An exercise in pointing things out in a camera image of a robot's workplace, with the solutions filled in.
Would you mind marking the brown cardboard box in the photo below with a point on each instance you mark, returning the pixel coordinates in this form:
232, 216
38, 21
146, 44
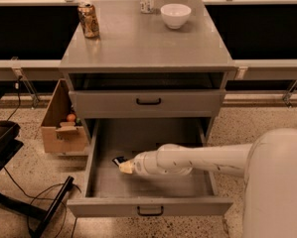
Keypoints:
60, 136

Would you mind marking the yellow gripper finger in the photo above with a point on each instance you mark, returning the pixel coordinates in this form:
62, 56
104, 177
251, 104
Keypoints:
127, 167

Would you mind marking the grey drawer cabinet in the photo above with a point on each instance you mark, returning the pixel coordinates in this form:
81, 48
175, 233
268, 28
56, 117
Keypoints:
137, 51

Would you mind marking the grey window rail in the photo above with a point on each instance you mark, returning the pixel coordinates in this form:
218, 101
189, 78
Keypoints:
274, 69

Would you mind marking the black chair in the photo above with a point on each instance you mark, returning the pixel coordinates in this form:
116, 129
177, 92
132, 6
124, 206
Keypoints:
31, 176

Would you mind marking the dark blue snack bar wrapper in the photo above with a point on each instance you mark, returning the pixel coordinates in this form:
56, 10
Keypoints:
119, 160

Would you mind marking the white ceramic bowl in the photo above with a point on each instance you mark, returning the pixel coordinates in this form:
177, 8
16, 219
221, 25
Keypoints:
175, 15

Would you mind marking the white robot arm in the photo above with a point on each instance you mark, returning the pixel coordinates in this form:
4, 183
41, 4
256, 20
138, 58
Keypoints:
268, 168

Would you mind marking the black upper drawer handle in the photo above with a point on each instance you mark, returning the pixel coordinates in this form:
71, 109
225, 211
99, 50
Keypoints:
148, 102

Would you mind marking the small orange fruit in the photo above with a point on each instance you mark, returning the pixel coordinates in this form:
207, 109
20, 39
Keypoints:
71, 117

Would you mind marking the black drawer handle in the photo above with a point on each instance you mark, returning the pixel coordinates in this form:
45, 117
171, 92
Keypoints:
148, 102
148, 211

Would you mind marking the black lower drawer handle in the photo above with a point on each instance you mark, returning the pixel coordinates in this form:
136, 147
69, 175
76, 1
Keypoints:
148, 211

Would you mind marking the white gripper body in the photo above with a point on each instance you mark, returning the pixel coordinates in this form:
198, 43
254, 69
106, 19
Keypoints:
144, 164

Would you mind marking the grey closed upper drawer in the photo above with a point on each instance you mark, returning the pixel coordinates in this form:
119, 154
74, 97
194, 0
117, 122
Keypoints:
122, 103

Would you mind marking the grey open lower drawer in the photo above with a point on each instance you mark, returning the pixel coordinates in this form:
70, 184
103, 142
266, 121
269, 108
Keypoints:
109, 193

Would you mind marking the gold soda can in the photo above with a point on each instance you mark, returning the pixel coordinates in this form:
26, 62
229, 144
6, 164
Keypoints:
88, 20

